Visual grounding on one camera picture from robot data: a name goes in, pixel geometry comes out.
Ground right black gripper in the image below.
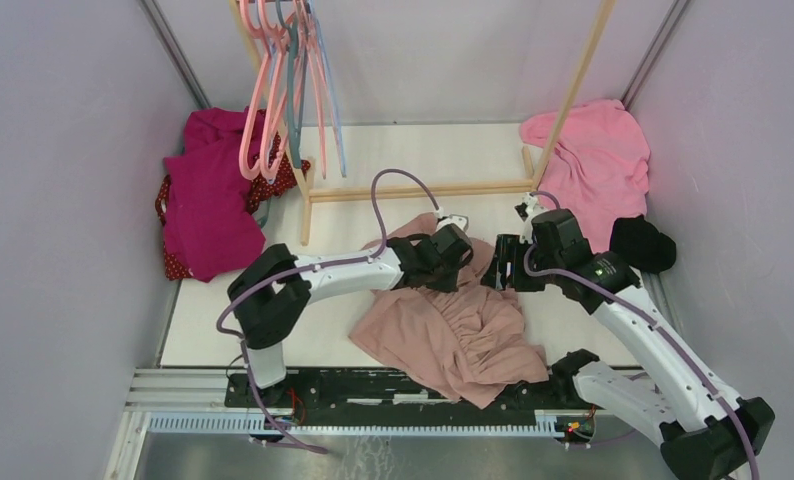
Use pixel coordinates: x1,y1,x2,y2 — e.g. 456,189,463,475
479,232,563,292

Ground dusty pink skirt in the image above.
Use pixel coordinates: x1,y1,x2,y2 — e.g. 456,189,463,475
349,238,549,409

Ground pink plastic hanger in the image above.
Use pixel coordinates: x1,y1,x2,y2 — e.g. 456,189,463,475
237,1,278,183

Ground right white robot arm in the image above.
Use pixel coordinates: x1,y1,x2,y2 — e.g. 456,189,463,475
483,203,775,479

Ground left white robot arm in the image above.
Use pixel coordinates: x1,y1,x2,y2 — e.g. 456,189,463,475
225,215,473,407

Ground grey teal hanger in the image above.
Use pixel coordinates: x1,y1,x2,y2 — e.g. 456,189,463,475
274,1,308,169

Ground light blue hanger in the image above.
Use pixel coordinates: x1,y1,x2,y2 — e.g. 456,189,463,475
307,1,347,178

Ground pink towel garment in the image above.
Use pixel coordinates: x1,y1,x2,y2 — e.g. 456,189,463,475
538,99,651,252

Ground wooden clothes rack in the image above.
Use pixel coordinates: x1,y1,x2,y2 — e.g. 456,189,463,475
229,1,615,245

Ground black cloth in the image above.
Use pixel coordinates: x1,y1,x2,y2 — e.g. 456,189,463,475
609,215,677,274

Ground red polka dot garment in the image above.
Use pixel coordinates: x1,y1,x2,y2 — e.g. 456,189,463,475
155,132,311,282

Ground magenta garment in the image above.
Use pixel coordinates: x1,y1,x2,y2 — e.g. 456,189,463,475
163,108,266,282

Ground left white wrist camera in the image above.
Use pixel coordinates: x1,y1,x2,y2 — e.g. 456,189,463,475
434,208,469,232

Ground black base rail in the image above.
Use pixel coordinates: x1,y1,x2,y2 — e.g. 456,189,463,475
224,367,608,433

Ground white slotted cable duct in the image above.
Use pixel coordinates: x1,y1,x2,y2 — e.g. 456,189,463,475
147,412,563,439

